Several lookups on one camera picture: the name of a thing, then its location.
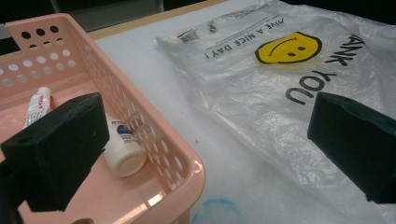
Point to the pink perforated plastic basket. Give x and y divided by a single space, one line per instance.
96 193

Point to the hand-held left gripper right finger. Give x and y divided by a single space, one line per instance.
358 146

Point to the white ointment tube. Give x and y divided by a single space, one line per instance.
39 105

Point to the white dropper bottle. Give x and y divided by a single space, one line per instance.
124 157

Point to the clear smiley plastic bag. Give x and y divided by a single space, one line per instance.
249 93

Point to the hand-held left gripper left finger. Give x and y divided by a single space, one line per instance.
59 149

